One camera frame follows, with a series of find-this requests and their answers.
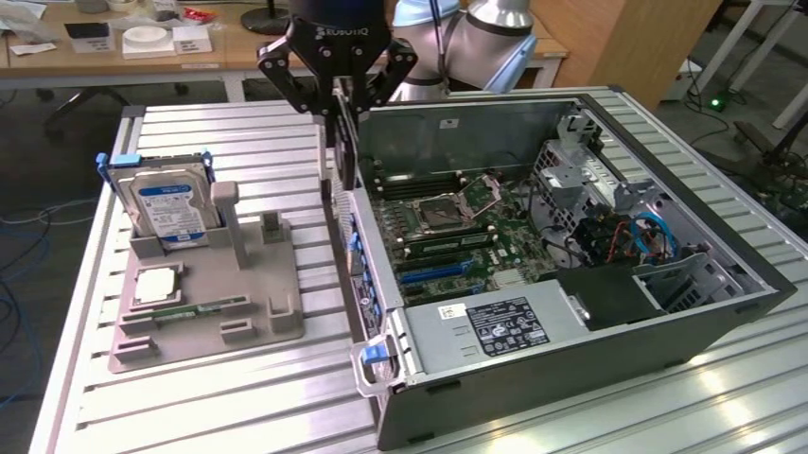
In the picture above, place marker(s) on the blue expansion slot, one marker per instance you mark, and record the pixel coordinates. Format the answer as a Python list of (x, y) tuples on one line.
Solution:
[(432, 275)]

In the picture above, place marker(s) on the white box black lid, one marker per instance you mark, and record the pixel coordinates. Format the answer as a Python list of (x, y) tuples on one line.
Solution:
[(90, 38)]

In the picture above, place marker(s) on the black RAM slot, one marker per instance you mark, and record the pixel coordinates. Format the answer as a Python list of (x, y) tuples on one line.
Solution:
[(422, 192), (418, 182), (417, 176), (421, 187)]

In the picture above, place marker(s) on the silver disk bay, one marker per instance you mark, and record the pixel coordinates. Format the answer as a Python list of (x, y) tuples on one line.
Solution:
[(568, 179)]

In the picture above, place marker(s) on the red packet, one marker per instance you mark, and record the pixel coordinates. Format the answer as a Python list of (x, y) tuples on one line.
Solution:
[(199, 15)]

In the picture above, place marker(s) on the white box with round disc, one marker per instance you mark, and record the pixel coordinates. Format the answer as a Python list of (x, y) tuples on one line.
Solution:
[(149, 42)]

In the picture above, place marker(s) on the paper note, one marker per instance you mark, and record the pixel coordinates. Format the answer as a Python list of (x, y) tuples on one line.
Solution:
[(32, 48)]

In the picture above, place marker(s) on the black lamp base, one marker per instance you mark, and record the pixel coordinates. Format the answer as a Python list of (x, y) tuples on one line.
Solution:
[(265, 23)]

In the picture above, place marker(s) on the CPU socket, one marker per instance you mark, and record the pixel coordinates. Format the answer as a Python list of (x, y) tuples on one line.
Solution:
[(438, 215)]

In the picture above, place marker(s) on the silver power supply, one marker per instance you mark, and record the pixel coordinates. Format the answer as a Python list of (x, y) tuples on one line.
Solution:
[(442, 340)]

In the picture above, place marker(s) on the hard disk with blue bracket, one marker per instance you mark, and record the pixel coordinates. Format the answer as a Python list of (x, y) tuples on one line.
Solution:
[(167, 208)]

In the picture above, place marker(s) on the black pouch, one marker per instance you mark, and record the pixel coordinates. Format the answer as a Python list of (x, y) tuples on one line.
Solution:
[(167, 14)]

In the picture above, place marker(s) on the clear plastic bag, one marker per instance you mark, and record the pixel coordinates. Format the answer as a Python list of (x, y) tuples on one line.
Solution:
[(22, 21)]

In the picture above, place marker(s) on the wooden desk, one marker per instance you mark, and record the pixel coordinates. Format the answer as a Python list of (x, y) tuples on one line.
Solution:
[(38, 64)]

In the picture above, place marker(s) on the green motherboard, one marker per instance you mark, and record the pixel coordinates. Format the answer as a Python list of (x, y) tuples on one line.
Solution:
[(505, 246)]

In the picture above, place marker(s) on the metal socket cover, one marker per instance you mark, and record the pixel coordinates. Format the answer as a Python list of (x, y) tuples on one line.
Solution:
[(482, 194)]

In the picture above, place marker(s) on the small white box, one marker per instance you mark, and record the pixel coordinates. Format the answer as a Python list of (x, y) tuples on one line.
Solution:
[(193, 40)]

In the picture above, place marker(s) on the blue case latch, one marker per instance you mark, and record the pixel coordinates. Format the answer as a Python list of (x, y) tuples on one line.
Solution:
[(373, 355)]

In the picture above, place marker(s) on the device with green light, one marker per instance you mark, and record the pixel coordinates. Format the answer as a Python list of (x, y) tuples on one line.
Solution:
[(715, 102)]

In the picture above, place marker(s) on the grey cup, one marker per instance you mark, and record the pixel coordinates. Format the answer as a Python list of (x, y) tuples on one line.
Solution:
[(92, 5)]

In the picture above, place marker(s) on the grey disk bay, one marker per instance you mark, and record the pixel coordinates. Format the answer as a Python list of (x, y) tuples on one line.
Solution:
[(688, 279)]

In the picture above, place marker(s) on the black open PC case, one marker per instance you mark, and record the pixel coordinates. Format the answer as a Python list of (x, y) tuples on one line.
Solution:
[(537, 392)]

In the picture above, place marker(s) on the green RAM stick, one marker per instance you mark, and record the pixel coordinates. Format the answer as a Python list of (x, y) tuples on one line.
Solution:
[(190, 311), (452, 242)]

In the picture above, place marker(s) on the black tripod stand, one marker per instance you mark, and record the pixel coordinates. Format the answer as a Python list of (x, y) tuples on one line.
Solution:
[(755, 137)]

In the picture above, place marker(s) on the silver CPU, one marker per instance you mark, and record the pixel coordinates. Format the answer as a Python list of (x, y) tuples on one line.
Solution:
[(157, 286)]

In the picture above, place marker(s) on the white tape roll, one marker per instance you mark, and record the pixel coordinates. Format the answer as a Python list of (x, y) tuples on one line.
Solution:
[(122, 5)]

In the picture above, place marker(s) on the grey parts rack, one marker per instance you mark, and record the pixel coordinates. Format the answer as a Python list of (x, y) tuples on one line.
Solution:
[(209, 274)]

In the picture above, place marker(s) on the graphics card with metal bracket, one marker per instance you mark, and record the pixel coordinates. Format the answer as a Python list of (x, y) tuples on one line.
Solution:
[(348, 156)]

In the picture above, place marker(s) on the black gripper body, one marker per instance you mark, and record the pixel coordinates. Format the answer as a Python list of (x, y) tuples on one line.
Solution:
[(341, 33)]

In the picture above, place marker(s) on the white desk frame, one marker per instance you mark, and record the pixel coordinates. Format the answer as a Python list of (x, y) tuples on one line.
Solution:
[(784, 116)]

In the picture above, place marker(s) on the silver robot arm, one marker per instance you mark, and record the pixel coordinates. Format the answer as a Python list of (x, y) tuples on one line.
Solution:
[(480, 52)]

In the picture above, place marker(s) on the wooden cabinet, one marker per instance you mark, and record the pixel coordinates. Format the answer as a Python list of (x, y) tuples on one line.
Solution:
[(631, 47)]

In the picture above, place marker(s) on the black chair base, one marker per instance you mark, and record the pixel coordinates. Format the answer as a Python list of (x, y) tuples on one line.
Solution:
[(88, 101)]

